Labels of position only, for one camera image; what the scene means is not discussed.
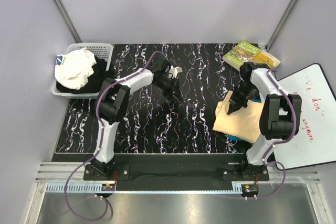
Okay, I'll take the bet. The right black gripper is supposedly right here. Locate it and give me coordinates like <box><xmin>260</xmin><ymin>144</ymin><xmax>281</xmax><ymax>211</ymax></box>
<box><xmin>227</xmin><ymin>81</ymin><xmax>256</xmax><ymax>115</ymax></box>

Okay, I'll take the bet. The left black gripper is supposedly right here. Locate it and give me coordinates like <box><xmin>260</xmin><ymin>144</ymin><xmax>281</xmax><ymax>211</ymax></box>
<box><xmin>153</xmin><ymin>76</ymin><xmax>183</xmax><ymax>104</ymax></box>

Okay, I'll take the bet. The peach t shirt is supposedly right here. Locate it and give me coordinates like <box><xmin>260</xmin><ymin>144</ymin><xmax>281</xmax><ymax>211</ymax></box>
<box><xmin>213</xmin><ymin>91</ymin><xmax>264</xmax><ymax>144</ymax></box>

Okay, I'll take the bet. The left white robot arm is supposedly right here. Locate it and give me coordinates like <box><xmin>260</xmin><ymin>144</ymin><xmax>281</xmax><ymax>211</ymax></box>
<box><xmin>90</xmin><ymin>58</ymin><xmax>182</xmax><ymax>180</ymax></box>

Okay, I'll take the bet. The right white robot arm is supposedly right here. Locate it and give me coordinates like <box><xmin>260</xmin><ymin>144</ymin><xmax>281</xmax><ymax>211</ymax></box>
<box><xmin>226</xmin><ymin>62</ymin><xmax>302</xmax><ymax>180</ymax></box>

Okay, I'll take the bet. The blue folded t shirt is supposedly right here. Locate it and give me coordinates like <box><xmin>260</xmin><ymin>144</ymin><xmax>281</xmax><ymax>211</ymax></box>
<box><xmin>227</xmin><ymin>99</ymin><xmax>261</xmax><ymax>141</ymax></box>

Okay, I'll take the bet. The green picture book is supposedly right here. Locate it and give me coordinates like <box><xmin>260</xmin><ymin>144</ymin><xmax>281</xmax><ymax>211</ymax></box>
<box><xmin>223</xmin><ymin>41</ymin><xmax>261</xmax><ymax>70</ymax></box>

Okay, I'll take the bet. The yellow picture book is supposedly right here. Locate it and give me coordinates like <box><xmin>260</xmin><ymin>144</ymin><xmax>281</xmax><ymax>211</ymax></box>
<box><xmin>253</xmin><ymin>50</ymin><xmax>281</xmax><ymax>68</ymax></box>

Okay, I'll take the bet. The black t shirt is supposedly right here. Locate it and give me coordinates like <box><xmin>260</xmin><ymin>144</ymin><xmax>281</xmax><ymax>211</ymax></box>
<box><xmin>56</xmin><ymin>57</ymin><xmax>116</xmax><ymax>94</ymax></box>

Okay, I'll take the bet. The grey plastic basket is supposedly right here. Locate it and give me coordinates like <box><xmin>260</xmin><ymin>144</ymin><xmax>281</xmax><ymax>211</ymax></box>
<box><xmin>51</xmin><ymin>43</ymin><xmax>116</xmax><ymax>99</ymax></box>

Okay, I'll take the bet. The white whiteboard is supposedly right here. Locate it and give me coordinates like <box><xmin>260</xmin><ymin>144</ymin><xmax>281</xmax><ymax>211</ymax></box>
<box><xmin>274</xmin><ymin>63</ymin><xmax>335</xmax><ymax>169</ymax></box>

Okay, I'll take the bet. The white t shirt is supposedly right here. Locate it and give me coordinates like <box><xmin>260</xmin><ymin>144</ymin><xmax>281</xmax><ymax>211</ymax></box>
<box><xmin>55</xmin><ymin>47</ymin><xmax>96</xmax><ymax>90</ymax></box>

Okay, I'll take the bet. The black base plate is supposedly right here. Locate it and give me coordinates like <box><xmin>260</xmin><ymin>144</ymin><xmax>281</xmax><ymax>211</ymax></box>
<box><xmin>84</xmin><ymin>154</ymin><xmax>268</xmax><ymax>180</ymax></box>

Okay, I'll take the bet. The aluminium frame rail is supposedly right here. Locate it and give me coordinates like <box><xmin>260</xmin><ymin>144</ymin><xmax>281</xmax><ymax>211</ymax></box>
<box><xmin>35</xmin><ymin>163</ymin><xmax>320</xmax><ymax>195</ymax></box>

